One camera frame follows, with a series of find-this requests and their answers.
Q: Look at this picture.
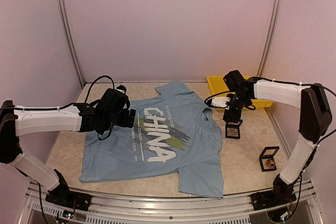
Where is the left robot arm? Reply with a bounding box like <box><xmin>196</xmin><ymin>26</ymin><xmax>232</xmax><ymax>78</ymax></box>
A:
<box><xmin>1</xmin><ymin>85</ymin><xmax>135</xmax><ymax>207</ymax></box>

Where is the aluminium front rail frame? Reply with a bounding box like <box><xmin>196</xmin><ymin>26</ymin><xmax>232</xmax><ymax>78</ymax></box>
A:
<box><xmin>17</xmin><ymin>180</ymin><xmax>325</xmax><ymax>224</ymax></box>

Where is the yellow plastic tray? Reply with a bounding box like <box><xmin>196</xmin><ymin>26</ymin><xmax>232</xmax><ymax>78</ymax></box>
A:
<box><xmin>206</xmin><ymin>76</ymin><xmax>273</xmax><ymax>109</ymax></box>

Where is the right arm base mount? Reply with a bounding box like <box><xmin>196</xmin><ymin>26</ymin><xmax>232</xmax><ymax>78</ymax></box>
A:
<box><xmin>251</xmin><ymin>190</ymin><xmax>297</xmax><ymax>211</ymax></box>

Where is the black brooch display box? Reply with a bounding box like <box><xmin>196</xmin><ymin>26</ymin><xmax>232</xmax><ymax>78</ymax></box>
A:
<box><xmin>225</xmin><ymin>119</ymin><xmax>243</xmax><ymax>140</ymax></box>

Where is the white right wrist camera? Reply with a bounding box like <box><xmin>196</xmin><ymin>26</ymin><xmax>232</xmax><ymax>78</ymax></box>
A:
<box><xmin>206</xmin><ymin>97</ymin><xmax>230</xmax><ymax>109</ymax></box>

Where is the aluminium corner post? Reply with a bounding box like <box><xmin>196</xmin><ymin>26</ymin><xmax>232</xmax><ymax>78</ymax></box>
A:
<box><xmin>57</xmin><ymin>0</ymin><xmax>86</xmax><ymax>88</ymax></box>
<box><xmin>257</xmin><ymin>0</ymin><xmax>281</xmax><ymax>76</ymax></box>

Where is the black box with orange brooch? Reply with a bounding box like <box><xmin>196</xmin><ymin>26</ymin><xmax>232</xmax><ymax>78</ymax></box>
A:
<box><xmin>259</xmin><ymin>146</ymin><xmax>280</xmax><ymax>172</ymax></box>

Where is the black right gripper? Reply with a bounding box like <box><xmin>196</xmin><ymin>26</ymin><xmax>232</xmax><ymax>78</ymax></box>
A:
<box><xmin>223</xmin><ymin>93</ymin><xmax>250</xmax><ymax>123</ymax></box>

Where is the right aluminium corner post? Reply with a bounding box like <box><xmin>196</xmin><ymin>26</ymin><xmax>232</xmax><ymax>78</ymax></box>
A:
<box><xmin>257</xmin><ymin>0</ymin><xmax>281</xmax><ymax>76</ymax></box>

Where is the left aluminium corner post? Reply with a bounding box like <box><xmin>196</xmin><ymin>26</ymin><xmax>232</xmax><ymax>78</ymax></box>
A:
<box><xmin>57</xmin><ymin>0</ymin><xmax>86</xmax><ymax>88</ymax></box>

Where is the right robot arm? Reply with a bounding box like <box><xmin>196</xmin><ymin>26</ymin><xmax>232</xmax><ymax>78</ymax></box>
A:
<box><xmin>204</xmin><ymin>70</ymin><xmax>332</xmax><ymax>210</ymax></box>

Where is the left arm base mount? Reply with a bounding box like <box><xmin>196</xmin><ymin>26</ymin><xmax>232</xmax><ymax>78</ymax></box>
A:
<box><xmin>45</xmin><ymin>190</ymin><xmax>92</xmax><ymax>211</ymax></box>

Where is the light blue printed t-shirt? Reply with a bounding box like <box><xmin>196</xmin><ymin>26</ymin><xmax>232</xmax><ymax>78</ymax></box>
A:
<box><xmin>79</xmin><ymin>82</ymin><xmax>224</xmax><ymax>198</ymax></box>

